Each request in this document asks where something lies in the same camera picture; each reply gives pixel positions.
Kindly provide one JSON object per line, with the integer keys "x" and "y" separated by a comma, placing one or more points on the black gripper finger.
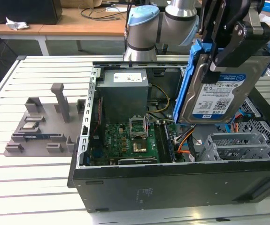
{"x": 228, "y": 51}
{"x": 211, "y": 21}

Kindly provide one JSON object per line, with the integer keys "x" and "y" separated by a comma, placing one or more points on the hard disk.
{"x": 219, "y": 103}

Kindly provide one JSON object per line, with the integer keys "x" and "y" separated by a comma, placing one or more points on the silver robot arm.
{"x": 146, "y": 35}

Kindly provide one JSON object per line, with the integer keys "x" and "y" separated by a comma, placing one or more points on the grey metal disk bay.
{"x": 231, "y": 140}

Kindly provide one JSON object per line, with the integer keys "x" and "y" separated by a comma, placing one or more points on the black RAM slot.
{"x": 162, "y": 140}
{"x": 165, "y": 140}
{"x": 158, "y": 140}

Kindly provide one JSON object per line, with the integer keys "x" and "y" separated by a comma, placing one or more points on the locking lever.
{"x": 146, "y": 126}

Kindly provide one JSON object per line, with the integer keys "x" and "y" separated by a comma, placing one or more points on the grey power supply unit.
{"x": 123, "y": 100}

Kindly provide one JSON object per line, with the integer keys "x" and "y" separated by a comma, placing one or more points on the CPU socket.
{"x": 138, "y": 130}

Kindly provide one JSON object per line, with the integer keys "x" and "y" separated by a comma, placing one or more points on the gold chipset heatsink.
{"x": 139, "y": 147}

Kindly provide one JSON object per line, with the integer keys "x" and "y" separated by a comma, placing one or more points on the wooden desk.
{"x": 78, "y": 25}

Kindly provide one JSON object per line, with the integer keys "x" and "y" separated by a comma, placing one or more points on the green motherboard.
{"x": 116, "y": 143}

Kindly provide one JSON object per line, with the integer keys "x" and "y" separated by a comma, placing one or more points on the black open PC case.
{"x": 172, "y": 187}

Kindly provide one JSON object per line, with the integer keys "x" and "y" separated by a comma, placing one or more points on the grey parts rack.
{"x": 52, "y": 117}

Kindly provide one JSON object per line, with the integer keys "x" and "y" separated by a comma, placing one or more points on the large black box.
{"x": 22, "y": 9}

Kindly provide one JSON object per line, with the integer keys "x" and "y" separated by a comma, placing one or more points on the crumpled white paper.
{"x": 16, "y": 24}

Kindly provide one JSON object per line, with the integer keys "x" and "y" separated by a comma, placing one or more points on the dark loose RAM stick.
{"x": 36, "y": 136}

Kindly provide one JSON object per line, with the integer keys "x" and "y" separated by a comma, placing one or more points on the silver CPU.
{"x": 29, "y": 126}

